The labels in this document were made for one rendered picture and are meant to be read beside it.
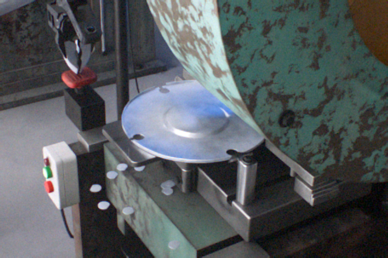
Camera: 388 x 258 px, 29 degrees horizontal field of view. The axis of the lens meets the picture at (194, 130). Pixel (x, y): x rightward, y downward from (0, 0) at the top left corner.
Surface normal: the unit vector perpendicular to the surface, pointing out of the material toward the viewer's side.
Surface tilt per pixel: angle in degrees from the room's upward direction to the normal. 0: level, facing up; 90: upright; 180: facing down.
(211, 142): 0
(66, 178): 90
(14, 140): 0
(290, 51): 90
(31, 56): 90
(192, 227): 0
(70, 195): 90
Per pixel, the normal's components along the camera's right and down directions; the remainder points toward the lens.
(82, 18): 0.29, -0.45
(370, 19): 0.51, 0.48
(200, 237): 0.03, -0.83
